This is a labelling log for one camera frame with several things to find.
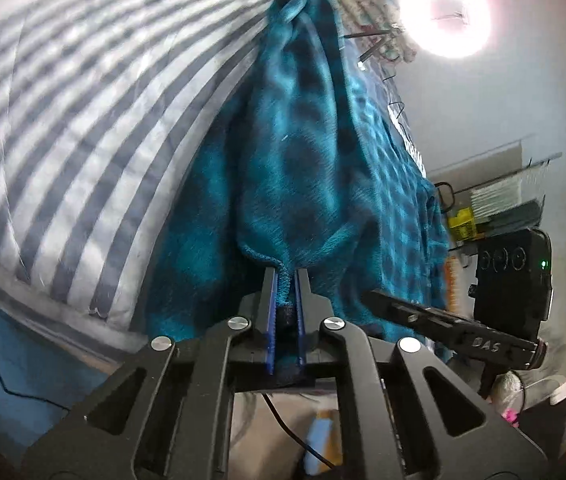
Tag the black metal frame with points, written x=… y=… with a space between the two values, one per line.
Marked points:
x=445 y=197

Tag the blue fabric bed side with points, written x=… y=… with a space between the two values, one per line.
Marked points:
x=18 y=370

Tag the cluttered wall shelf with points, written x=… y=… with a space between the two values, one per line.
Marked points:
x=505 y=200

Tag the yellow box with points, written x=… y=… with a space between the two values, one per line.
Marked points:
x=461 y=223

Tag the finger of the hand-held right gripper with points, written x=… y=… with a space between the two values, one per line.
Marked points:
x=443 y=325

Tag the blue and orange box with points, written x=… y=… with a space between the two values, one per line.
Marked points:
x=320 y=440

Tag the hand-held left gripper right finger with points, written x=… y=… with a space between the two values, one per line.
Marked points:
x=299 y=320

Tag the floral pillow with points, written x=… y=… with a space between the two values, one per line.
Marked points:
x=368 y=10

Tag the grey striped quilt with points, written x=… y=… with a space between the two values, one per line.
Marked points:
x=88 y=135

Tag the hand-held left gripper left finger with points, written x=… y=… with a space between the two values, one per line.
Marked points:
x=271 y=320

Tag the round ceiling lamp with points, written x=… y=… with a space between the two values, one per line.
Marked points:
x=445 y=12

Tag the teal fleece jacket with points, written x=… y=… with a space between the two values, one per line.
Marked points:
x=293 y=150

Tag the black tripod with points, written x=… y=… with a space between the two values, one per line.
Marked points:
x=375 y=42

